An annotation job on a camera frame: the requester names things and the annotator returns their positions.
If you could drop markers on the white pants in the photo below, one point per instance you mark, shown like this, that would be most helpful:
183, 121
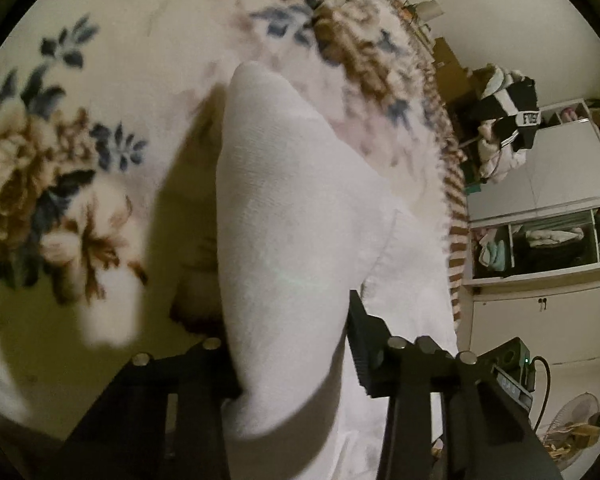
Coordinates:
280, 210

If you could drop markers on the large cardboard box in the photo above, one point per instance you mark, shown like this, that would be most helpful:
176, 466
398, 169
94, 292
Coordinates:
450, 67

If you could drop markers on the teal folded clothes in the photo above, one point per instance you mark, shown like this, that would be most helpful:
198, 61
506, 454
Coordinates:
492, 255

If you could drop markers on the floral blanket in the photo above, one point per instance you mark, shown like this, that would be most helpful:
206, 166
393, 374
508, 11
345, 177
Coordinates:
145, 35

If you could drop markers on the floor fan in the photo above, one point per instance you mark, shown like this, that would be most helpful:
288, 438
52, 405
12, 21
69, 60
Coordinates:
575, 430

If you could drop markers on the black and white jacket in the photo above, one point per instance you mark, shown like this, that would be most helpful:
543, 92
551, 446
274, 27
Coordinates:
515, 105

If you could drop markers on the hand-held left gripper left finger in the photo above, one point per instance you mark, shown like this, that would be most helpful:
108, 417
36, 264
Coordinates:
200, 367

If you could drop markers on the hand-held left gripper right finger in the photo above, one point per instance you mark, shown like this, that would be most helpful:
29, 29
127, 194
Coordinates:
366, 357

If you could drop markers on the brown checkered bed sheet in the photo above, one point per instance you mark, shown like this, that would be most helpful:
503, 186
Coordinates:
452, 185

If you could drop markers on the white wardrobe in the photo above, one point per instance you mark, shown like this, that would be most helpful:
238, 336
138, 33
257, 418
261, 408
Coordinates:
545, 310

